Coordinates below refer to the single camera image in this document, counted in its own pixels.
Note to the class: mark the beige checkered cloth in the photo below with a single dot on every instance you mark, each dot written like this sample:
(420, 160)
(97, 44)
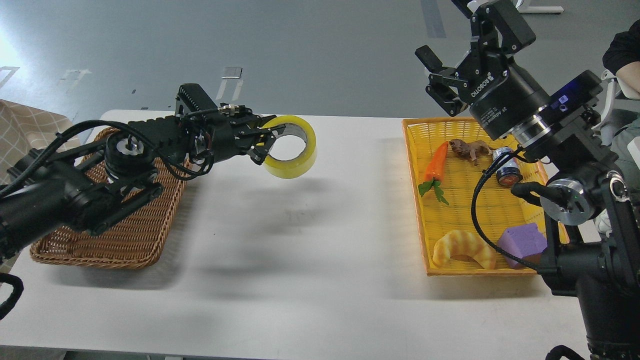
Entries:
(23, 128)

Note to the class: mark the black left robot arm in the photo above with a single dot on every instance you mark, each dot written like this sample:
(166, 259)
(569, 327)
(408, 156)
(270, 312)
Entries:
(98, 172)

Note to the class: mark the purple foam block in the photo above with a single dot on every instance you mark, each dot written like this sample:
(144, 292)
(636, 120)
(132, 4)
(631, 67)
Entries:
(524, 241)

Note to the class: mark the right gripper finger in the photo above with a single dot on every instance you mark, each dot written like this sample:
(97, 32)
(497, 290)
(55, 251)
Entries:
(443, 82)
(497, 28)

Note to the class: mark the yellow plastic basket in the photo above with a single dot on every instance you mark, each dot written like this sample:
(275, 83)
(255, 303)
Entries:
(497, 208)

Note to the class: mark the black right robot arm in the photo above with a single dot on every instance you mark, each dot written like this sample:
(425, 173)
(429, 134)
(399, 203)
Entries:
(592, 227)

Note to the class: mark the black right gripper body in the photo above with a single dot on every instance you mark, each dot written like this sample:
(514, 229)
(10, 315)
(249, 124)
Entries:
(500, 93)

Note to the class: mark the brown wicker basket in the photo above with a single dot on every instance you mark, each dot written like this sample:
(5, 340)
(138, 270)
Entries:
(136, 242)

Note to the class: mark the small blue white can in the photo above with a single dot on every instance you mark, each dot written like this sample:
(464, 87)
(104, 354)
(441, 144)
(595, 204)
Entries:
(509, 173)

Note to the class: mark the brown toy animal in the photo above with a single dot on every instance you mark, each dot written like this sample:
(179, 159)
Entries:
(470, 150)

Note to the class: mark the toy croissant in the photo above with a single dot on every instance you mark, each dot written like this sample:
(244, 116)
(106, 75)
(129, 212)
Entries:
(464, 243)

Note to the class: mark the yellow packing tape roll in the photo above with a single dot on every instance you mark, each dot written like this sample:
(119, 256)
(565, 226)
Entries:
(303, 162)

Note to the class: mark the orange toy carrot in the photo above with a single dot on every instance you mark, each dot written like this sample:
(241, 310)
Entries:
(434, 174)

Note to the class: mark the white monitor stand base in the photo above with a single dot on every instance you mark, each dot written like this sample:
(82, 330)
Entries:
(525, 7)

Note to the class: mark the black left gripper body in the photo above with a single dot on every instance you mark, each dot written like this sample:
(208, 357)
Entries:
(230, 136)

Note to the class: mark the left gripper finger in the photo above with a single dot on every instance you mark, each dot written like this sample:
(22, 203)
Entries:
(259, 151)
(259, 125)

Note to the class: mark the white office chair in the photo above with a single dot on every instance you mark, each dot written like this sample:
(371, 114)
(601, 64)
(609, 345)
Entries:
(613, 121)

